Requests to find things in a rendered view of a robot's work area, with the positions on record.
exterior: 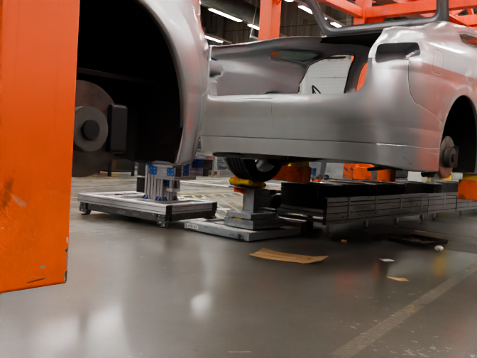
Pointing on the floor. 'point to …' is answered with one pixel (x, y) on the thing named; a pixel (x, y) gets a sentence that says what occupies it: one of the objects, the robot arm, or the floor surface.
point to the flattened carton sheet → (287, 256)
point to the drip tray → (419, 239)
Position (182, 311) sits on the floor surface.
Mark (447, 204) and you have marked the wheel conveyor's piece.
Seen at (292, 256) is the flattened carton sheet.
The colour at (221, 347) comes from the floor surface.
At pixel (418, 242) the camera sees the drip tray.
